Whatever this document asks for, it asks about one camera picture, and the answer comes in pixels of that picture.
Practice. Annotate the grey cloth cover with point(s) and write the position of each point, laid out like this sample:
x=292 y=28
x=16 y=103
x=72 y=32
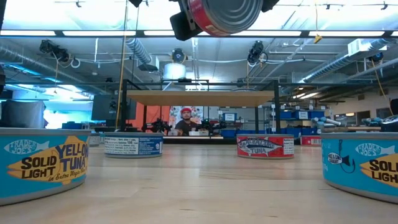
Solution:
x=25 y=113

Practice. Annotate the rack with blue bins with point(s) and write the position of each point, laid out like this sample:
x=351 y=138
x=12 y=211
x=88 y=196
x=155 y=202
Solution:
x=315 y=114

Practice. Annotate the background wooden bench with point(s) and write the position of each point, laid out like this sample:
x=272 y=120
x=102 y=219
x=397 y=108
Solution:
x=354 y=128

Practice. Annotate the yellow hanging tag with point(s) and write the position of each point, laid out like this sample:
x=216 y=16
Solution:
x=317 y=39

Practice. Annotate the dark computer monitor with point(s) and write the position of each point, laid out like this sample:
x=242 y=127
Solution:
x=104 y=107

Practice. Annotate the floral poster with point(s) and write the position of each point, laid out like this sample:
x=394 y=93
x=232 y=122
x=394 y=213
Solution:
x=196 y=113

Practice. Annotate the wooden shelf black frame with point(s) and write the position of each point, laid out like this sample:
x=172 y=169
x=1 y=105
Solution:
x=202 y=99

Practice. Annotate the blue white-label tuna can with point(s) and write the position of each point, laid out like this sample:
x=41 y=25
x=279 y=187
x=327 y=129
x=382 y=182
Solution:
x=94 y=140
x=133 y=146

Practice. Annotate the silver flexible ceiling duct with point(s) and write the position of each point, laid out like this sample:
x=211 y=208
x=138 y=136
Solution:
x=138 y=49

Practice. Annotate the person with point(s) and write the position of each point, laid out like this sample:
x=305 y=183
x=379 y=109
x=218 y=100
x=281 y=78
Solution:
x=186 y=124

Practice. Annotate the black background robot arm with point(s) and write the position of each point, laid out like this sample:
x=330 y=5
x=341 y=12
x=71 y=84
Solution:
x=211 y=125
x=157 y=126

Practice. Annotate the orange panel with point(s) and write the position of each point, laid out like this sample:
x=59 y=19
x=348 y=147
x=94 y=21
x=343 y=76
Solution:
x=152 y=112

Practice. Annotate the grey ceiling duct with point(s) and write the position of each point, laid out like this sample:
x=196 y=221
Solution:
x=31 y=62

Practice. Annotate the white duct box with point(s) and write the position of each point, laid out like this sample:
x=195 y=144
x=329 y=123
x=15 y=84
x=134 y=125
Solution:
x=360 y=46

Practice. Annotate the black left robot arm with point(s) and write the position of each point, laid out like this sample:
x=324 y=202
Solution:
x=2 y=12

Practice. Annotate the black ceiling vent hood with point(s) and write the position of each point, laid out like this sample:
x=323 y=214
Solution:
x=148 y=67

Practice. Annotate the blue bin white label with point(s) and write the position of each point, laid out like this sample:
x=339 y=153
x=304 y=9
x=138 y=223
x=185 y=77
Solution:
x=229 y=117

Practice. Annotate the black domed object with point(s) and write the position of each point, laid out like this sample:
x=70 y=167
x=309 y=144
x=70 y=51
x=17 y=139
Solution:
x=390 y=124

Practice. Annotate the large silver ceiling duct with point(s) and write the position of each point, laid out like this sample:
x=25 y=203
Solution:
x=326 y=65

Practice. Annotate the overhead light bar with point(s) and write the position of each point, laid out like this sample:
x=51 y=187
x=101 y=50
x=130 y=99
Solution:
x=99 y=33

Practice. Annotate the teal yellowfin tuna can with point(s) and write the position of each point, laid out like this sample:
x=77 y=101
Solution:
x=357 y=161
x=37 y=161
x=102 y=139

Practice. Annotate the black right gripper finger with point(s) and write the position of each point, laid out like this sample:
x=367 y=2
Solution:
x=270 y=4
x=182 y=28

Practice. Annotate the yellowish vertical pole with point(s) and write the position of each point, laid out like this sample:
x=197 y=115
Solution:
x=121 y=81

